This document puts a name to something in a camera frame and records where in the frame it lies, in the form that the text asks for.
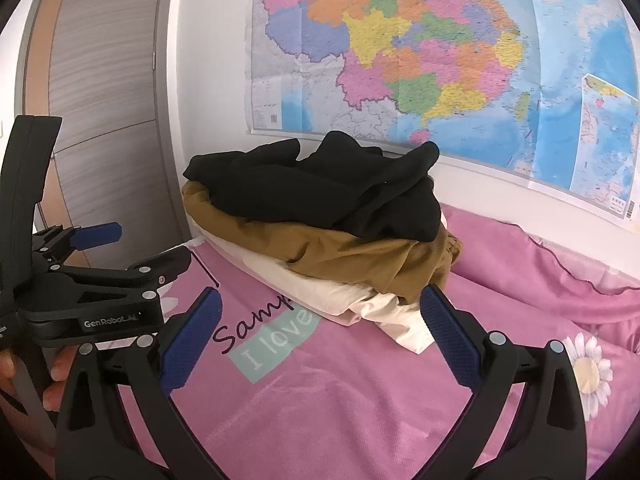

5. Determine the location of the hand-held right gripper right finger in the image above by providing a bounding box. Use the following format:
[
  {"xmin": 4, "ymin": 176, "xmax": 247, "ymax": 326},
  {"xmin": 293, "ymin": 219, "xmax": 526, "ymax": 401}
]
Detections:
[{"xmin": 415, "ymin": 283, "xmax": 589, "ymax": 480}]

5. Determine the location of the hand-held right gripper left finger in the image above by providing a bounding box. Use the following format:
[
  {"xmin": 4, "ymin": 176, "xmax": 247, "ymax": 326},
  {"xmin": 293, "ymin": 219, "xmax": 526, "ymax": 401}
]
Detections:
[{"xmin": 54, "ymin": 286, "xmax": 236, "ymax": 480}]

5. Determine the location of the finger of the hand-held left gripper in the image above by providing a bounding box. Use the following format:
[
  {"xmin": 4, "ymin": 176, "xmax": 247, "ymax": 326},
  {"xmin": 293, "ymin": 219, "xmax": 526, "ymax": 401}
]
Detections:
[
  {"xmin": 31, "ymin": 221, "xmax": 123, "ymax": 267},
  {"xmin": 30, "ymin": 247, "xmax": 194, "ymax": 311}
]

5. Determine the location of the black garment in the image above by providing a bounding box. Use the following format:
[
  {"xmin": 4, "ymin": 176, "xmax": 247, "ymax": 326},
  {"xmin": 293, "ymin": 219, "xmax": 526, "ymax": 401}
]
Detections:
[{"xmin": 182, "ymin": 131, "xmax": 444, "ymax": 244}]

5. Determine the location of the person's left hand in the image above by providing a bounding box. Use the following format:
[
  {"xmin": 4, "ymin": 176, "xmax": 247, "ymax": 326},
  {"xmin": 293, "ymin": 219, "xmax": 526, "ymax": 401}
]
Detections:
[{"xmin": 0, "ymin": 346, "xmax": 77, "ymax": 412}]

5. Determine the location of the cream garment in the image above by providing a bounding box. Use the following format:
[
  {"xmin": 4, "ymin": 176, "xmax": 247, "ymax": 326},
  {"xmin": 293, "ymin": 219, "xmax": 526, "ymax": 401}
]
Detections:
[{"xmin": 239, "ymin": 210, "xmax": 449, "ymax": 357}]

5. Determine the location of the pale pink garment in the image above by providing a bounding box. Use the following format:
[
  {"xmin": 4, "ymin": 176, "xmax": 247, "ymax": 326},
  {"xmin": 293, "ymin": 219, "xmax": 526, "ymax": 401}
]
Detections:
[{"xmin": 320, "ymin": 305, "xmax": 372, "ymax": 329}]

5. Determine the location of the brown garment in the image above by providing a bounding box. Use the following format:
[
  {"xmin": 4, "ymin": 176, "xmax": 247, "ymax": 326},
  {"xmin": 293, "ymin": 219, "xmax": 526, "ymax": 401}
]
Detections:
[{"xmin": 181, "ymin": 180, "xmax": 464, "ymax": 307}]

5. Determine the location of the pink printed blanket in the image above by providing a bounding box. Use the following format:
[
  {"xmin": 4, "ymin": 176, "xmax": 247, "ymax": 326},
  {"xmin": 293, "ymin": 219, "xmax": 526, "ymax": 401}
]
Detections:
[{"xmin": 112, "ymin": 204, "xmax": 640, "ymax": 480}]

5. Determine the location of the grey wooden door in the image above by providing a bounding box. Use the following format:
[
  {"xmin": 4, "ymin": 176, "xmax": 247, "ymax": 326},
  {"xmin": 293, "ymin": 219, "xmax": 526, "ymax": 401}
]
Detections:
[{"xmin": 15, "ymin": 0, "xmax": 194, "ymax": 272}]

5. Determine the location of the colourful wall map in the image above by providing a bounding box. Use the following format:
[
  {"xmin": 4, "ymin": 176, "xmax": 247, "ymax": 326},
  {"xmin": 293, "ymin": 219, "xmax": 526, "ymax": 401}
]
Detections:
[{"xmin": 245, "ymin": 0, "xmax": 640, "ymax": 234}]

